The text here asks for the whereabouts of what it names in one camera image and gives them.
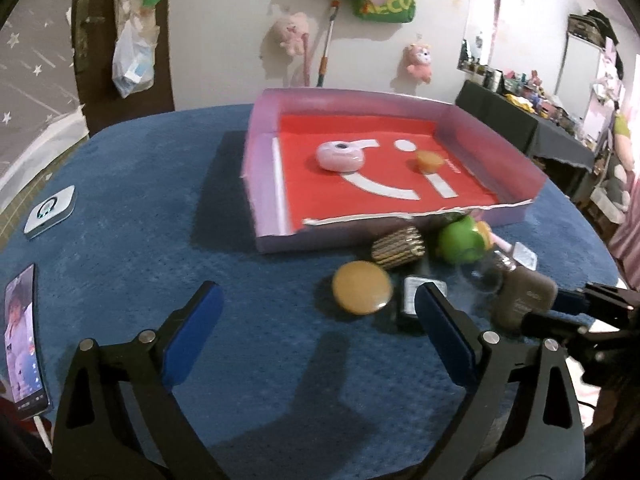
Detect wall mirror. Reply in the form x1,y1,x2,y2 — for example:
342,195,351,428
456,0,503,78

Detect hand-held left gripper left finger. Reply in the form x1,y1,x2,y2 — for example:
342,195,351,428
52,281,226,480

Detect hanging clear plastic bag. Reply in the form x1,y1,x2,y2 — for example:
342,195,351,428
111,17,160,99

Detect smartphone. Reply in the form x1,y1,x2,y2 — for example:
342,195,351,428
2,263,52,418

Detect pink plush pig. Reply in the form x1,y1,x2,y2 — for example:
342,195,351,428
270,11,311,57

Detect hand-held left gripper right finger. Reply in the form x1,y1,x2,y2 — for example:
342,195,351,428
414,281,587,480

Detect orange and white stick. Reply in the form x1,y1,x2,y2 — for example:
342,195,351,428
314,1,342,88

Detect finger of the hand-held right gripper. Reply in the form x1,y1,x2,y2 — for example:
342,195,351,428
552,281,640,322
520,311,592,342

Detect pink nail polish bottle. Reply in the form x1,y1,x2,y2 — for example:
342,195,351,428
487,231,538,271

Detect small orange round cap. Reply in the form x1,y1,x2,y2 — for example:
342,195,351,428
417,150,444,174

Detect large orange round compact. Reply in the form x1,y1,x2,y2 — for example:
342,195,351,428
332,261,394,316

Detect pink round case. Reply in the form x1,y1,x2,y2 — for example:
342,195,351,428
316,140,365,172

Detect pink plush doll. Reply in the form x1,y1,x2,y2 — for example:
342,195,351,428
403,43,434,84

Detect pink cardboard box red bottom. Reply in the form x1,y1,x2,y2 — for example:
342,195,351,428
241,88,549,254

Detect taupe square compact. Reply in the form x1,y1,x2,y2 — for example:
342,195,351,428
491,262,558,333

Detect large plush toy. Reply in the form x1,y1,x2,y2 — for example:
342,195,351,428
602,105,640,221

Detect white square device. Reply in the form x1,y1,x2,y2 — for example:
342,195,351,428
23,185,77,241

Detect dark nail polish bottle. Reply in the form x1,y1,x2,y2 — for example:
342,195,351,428
398,275,449,333

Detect round bottle with ball cap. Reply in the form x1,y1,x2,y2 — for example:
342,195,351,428
457,252,516,297

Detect green apple toy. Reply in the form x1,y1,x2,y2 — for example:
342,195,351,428
437,215,493,266

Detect star print curtain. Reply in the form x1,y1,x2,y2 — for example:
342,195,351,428
0,0,88,201

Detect black cluttered side table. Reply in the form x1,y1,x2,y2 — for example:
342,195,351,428
454,79,597,197

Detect metal door handle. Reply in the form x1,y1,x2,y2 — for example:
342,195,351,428
73,0,106,73

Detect white cabinet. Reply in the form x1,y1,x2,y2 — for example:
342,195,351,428
564,30,603,121

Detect dark brown door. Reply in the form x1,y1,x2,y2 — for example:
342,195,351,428
71,0,176,137

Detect gold studded case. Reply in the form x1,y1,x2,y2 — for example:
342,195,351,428
371,225,426,271

